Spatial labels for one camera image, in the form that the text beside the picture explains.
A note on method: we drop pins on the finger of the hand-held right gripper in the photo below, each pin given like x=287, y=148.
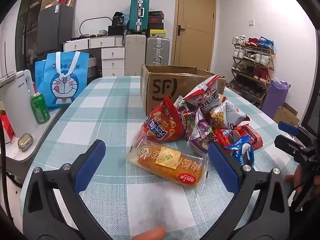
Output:
x=287, y=146
x=287, y=127

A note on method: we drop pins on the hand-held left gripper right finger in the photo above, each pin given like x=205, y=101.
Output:
x=224, y=165

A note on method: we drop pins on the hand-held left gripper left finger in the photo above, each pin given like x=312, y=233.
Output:
x=90, y=165

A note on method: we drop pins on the red cookie packet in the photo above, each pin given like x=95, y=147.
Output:
x=225, y=136

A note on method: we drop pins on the purple cartoon snack bag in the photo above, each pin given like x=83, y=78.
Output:
x=201, y=140

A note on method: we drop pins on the clear orange bread packet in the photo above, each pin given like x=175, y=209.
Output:
x=167, y=162

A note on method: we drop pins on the brown cardboard box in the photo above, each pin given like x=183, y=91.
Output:
x=160, y=90

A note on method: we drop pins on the person's right hand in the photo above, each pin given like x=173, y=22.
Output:
x=291, y=178

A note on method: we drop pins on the person's left hand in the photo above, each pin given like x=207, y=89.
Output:
x=147, y=233

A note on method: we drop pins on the small cardboard box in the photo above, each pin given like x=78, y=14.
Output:
x=286, y=116

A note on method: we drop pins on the blue cookie packet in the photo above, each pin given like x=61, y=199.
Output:
x=240, y=151

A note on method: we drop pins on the flat red snack packet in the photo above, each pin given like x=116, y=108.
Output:
x=251, y=136

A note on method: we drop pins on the white side table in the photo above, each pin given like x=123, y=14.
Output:
x=40, y=140

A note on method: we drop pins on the purple white snack bag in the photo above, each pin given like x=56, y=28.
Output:
x=187, y=120

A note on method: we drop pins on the wooden shoe rack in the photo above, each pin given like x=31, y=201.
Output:
x=250, y=77

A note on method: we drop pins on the grey earbuds case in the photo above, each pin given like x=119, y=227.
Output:
x=25, y=143

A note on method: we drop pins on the white red noodle snack bag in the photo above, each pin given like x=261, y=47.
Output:
x=203, y=95

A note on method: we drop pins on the green drink can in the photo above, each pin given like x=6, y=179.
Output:
x=40, y=108

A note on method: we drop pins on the red triangular snack bag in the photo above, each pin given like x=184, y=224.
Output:
x=161, y=122

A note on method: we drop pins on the blue cartoon tote bag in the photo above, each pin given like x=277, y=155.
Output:
x=62, y=82

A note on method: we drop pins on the red white box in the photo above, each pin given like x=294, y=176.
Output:
x=6, y=127

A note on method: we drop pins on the white appliance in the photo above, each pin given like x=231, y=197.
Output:
x=17, y=105

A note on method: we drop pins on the woven laundry basket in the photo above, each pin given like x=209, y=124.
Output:
x=92, y=66

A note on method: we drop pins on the white drawer dresser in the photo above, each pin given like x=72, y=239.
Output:
x=112, y=55

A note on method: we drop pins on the beige suitcase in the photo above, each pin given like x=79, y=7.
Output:
x=135, y=55

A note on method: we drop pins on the silver suitcase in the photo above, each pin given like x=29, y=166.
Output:
x=157, y=51

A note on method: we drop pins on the wooden door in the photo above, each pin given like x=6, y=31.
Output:
x=195, y=30

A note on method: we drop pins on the grey refrigerator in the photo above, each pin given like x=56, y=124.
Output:
x=53, y=27

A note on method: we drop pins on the black bag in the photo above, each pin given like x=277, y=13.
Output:
x=117, y=22

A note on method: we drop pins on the yellow black shoe box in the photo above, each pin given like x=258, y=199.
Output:
x=158, y=33

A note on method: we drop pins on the dark glass cabinet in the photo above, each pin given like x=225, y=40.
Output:
x=27, y=25

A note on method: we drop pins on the teal suitcase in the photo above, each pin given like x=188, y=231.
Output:
x=137, y=15

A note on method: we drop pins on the black shoe box red logo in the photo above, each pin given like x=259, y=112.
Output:
x=156, y=19

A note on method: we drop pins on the metal loop frame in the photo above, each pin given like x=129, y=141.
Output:
x=82, y=23

